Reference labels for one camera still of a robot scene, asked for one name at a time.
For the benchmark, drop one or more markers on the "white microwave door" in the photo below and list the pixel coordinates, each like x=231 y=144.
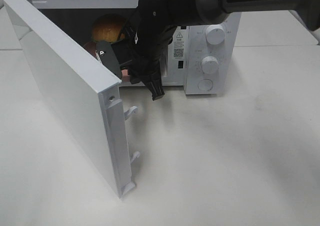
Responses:
x=81 y=91

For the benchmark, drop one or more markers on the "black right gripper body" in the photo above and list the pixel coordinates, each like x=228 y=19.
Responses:
x=139 y=52

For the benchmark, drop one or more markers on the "burger with lettuce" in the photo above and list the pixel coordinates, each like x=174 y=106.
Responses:
x=107 y=28

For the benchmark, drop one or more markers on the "upper white microwave knob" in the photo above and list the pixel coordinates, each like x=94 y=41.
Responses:
x=215 y=34

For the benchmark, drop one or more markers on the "lower white microwave knob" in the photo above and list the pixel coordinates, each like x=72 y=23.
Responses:
x=209 y=65

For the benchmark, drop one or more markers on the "round white door button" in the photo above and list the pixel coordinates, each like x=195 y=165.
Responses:
x=205 y=85

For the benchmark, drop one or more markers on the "white microwave oven body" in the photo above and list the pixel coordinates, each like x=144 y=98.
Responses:
x=197 y=57

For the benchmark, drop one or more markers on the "white microwave knob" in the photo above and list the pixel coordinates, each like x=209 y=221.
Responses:
x=215 y=34
x=209 y=65

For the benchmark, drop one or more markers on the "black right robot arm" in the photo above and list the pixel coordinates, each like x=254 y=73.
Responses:
x=159 y=20

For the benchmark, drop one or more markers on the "pink round plate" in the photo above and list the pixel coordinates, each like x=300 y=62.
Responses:
x=91 y=48

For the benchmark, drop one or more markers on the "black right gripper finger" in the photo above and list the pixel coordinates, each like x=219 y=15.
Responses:
x=153 y=80

